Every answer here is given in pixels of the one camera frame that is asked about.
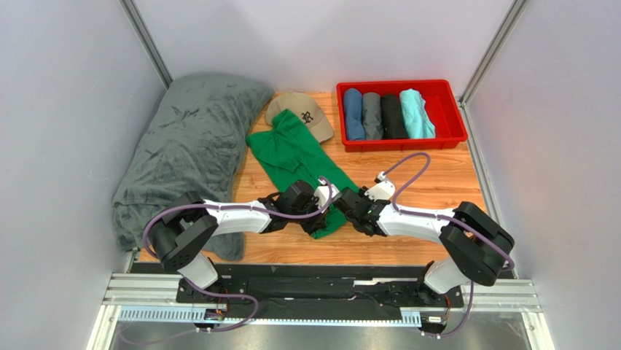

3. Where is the black rolled t-shirt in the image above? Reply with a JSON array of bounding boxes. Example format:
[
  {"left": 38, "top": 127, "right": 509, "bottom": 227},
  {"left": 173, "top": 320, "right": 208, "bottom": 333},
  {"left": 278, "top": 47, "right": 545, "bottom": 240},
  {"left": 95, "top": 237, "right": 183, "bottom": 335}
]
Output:
[{"left": 380, "top": 94, "right": 408, "bottom": 139}]

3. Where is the blue rolled t-shirt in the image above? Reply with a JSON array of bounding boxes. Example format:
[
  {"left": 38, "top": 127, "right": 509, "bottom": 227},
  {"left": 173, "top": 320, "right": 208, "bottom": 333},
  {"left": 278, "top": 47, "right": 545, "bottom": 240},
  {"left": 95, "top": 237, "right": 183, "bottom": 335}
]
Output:
[{"left": 343, "top": 88, "right": 366, "bottom": 141}]

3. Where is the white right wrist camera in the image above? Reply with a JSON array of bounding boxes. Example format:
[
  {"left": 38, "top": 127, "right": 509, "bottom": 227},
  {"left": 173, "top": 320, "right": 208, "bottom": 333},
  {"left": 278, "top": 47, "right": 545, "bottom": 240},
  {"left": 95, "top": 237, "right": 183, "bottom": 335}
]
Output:
[{"left": 364, "top": 172, "right": 396, "bottom": 201}]

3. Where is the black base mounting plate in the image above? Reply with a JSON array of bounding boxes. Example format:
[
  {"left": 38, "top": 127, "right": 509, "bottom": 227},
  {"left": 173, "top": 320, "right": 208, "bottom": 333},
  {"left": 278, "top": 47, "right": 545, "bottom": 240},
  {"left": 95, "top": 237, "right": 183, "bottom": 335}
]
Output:
[{"left": 175, "top": 263, "right": 464, "bottom": 322}]

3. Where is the red plastic bin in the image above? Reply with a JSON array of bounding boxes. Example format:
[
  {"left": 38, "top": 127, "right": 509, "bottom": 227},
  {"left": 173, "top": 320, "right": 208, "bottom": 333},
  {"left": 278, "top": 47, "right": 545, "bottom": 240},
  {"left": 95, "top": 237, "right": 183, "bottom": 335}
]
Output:
[{"left": 335, "top": 79, "right": 468, "bottom": 152}]

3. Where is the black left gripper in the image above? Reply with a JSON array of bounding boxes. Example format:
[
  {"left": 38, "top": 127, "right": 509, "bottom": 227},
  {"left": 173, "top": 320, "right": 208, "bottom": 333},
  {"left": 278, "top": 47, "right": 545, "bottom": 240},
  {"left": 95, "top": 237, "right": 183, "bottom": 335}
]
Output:
[{"left": 289, "top": 196, "right": 330, "bottom": 237}]

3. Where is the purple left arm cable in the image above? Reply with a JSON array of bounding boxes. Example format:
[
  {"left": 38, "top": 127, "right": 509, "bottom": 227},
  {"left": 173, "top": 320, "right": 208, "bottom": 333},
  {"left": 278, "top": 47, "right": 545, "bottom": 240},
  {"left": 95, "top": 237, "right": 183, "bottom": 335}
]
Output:
[{"left": 141, "top": 175, "right": 335, "bottom": 333}]

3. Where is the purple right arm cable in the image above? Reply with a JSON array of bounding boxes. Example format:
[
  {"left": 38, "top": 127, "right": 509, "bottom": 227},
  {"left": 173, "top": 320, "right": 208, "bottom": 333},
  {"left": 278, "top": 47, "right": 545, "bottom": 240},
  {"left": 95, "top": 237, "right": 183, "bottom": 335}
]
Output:
[{"left": 375, "top": 152, "right": 516, "bottom": 338}]

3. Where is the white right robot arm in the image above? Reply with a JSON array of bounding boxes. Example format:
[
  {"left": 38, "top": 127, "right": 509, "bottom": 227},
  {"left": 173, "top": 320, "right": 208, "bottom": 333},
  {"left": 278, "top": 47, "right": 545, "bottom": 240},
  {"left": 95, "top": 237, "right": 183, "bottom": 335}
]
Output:
[{"left": 334, "top": 187, "right": 515, "bottom": 294}]

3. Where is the grey rolled t-shirt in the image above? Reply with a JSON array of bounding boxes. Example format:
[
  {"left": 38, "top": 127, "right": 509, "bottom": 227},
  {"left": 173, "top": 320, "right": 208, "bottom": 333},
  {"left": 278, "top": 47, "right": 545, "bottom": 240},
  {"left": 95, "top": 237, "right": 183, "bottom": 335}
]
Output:
[{"left": 362, "top": 92, "right": 383, "bottom": 141}]

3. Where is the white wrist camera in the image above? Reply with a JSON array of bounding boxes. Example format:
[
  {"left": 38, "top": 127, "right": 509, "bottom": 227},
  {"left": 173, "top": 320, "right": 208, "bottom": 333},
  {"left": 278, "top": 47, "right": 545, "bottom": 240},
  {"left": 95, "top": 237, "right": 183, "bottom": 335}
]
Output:
[
  {"left": 364, "top": 172, "right": 396, "bottom": 201},
  {"left": 313, "top": 176, "right": 340, "bottom": 208}
]

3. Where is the tan baseball cap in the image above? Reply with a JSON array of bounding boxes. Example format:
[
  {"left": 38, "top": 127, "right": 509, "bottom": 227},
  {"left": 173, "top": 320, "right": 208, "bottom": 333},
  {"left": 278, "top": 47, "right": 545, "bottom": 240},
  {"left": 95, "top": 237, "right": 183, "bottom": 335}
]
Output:
[{"left": 265, "top": 92, "right": 334, "bottom": 143}]

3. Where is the grey plush pillow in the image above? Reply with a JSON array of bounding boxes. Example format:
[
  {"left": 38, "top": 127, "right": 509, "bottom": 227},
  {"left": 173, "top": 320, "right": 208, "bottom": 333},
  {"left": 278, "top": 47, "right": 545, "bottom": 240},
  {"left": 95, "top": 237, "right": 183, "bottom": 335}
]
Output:
[{"left": 112, "top": 72, "right": 275, "bottom": 252}]

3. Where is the aluminium frame rail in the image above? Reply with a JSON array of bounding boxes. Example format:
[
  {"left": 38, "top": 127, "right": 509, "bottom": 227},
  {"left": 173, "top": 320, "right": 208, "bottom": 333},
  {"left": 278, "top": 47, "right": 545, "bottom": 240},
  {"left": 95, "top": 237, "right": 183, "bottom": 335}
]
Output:
[{"left": 87, "top": 263, "right": 554, "bottom": 349}]

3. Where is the green t-shirt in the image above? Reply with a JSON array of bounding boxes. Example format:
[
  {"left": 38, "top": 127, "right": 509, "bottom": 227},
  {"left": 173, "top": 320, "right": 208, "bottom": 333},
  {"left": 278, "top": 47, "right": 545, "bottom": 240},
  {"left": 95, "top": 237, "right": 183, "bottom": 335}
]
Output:
[{"left": 245, "top": 109, "right": 361, "bottom": 240}]

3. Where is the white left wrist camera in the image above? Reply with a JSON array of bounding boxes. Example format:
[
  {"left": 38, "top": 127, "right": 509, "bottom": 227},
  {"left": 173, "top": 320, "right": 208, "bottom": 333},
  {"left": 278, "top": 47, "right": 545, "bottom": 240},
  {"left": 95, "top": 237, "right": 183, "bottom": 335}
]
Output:
[{"left": 313, "top": 176, "right": 340, "bottom": 208}]

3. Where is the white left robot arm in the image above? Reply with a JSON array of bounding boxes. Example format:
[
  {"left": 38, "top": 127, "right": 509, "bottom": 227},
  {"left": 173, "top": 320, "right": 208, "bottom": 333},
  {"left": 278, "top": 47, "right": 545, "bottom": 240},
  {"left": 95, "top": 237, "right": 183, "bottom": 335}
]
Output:
[{"left": 143, "top": 178, "right": 339, "bottom": 302}]

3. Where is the turquoise rolled t-shirt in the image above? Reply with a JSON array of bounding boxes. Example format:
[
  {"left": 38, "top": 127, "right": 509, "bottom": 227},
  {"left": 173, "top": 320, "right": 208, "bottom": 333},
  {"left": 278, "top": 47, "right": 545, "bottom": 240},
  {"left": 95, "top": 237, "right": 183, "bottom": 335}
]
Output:
[{"left": 399, "top": 89, "right": 436, "bottom": 139}]

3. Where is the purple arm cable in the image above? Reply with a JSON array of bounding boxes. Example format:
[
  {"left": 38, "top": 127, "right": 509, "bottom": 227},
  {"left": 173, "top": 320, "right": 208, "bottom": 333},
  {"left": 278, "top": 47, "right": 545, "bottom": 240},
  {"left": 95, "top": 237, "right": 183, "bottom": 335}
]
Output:
[
  {"left": 141, "top": 175, "right": 335, "bottom": 333},
  {"left": 375, "top": 152, "right": 516, "bottom": 338}
]

